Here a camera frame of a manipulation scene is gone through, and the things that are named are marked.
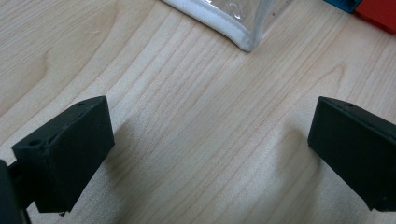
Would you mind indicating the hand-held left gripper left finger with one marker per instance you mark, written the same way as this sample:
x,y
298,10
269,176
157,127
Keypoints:
x,y
70,155

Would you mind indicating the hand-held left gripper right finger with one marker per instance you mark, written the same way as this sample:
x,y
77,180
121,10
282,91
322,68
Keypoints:
x,y
358,149

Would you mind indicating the blue toy block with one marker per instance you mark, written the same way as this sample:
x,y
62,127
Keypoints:
x,y
342,3

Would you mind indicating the clear plastic bag white trim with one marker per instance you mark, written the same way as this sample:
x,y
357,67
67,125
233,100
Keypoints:
x,y
218,18

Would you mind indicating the red toy block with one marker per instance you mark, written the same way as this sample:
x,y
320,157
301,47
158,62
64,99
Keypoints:
x,y
378,12

